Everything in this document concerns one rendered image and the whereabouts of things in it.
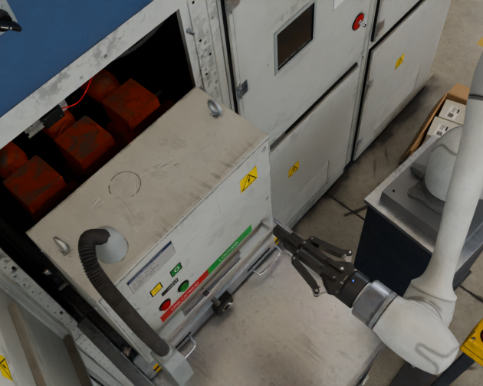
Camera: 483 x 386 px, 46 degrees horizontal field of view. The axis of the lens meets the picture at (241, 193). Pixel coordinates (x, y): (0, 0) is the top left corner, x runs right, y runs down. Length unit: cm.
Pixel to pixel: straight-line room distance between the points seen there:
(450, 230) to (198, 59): 67
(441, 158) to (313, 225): 112
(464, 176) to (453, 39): 237
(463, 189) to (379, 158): 175
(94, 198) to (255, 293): 62
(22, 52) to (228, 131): 46
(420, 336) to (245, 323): 59
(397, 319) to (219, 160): 48
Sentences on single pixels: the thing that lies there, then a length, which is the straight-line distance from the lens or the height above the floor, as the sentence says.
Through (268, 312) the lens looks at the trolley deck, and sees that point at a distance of 161.
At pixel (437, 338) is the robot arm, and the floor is 128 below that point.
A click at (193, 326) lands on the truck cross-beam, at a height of 91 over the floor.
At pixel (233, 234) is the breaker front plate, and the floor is 114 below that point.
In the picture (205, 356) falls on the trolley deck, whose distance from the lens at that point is 159.
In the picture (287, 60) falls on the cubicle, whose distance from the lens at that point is 167.
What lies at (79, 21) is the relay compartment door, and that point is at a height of 172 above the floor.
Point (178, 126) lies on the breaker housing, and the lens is 126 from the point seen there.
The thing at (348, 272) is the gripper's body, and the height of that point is 124.
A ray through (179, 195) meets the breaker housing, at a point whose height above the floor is 139.
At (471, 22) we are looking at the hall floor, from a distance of 361.
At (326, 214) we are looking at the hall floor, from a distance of 270.
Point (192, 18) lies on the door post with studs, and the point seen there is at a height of 152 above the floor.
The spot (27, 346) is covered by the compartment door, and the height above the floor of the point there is 124.
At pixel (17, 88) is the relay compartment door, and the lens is 103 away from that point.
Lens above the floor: 238
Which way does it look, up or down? 59 degrees down
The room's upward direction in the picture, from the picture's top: 8 degrees counter-clockwise
